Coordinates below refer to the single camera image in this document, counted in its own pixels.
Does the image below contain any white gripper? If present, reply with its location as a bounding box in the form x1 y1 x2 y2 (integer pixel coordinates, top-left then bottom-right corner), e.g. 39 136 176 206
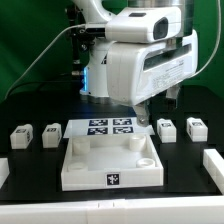
106 31 198 127

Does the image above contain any white square table top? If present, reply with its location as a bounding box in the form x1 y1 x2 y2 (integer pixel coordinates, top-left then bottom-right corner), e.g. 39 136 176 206
61 133 164 191

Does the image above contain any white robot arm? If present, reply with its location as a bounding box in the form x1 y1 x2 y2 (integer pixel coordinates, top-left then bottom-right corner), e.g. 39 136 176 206
72 0 198 126

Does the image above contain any white sheet with markers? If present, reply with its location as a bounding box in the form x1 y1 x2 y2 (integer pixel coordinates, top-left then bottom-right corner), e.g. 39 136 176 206
64 117 155 138

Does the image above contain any white right obstacle block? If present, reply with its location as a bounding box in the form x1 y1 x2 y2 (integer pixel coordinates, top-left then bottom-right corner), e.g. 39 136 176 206
203 149 224 195

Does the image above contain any white obstacle block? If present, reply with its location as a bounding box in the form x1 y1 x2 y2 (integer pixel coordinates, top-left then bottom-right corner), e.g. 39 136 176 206
0 158 10 188
203 149 224 195

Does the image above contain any white left obstacle block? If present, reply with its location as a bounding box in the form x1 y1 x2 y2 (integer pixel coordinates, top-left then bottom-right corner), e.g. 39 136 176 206
0 158 10 188

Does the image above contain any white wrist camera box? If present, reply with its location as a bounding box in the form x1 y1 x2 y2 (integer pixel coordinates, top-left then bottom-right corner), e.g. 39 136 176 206
105 7 181 43

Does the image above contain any black camera on stand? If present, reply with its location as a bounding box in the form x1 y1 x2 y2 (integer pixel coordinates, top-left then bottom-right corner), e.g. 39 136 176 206
65 5 105 76

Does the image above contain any grey cable right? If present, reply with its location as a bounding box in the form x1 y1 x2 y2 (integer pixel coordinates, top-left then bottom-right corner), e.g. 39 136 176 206
193 0 224 79

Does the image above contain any grey cable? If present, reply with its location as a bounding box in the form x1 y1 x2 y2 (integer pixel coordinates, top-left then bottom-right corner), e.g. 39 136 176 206
3 23 86 101
193 0 224 79

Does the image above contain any white front obstacle rail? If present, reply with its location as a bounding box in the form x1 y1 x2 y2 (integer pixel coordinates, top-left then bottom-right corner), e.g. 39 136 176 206
0 196 224 224

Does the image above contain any grey cable left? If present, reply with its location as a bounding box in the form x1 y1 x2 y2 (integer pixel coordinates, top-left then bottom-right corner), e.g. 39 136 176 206
3 23 86 101

